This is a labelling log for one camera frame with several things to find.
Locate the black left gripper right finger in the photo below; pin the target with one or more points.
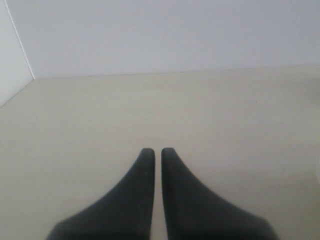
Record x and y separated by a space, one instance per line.
194 212

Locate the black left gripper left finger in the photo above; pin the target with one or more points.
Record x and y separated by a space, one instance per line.
124 213

